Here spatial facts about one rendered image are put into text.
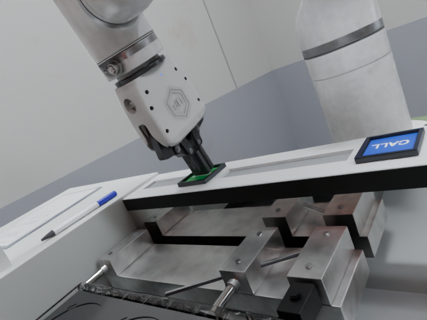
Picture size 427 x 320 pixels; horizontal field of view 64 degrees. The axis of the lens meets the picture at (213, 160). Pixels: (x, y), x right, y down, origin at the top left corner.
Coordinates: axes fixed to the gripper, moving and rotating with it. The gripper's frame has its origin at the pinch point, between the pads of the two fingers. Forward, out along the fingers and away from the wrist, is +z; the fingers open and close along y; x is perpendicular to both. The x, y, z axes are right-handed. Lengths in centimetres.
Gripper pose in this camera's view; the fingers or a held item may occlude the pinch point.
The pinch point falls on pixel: (197, 160)
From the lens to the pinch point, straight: 51.0
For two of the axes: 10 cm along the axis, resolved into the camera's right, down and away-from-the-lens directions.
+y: 4.6, -6.0, 6.6
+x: -7.5, 1.4, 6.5
